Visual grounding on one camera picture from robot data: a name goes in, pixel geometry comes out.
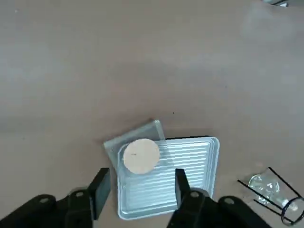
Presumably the black metal tripod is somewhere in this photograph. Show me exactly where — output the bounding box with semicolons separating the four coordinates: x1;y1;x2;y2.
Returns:
237;167;304;225

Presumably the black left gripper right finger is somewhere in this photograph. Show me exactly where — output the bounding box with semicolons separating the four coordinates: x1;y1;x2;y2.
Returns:
166;168;274;228

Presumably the glass alcohol lamp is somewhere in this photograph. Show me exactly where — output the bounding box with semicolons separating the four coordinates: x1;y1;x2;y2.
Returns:
248;170;299;212

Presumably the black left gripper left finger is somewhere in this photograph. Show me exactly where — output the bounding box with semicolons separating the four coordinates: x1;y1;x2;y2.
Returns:
0;167;111;228

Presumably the ribbed metal tray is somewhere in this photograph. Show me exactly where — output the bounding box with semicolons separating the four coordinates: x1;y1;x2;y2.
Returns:
116;135;220;220

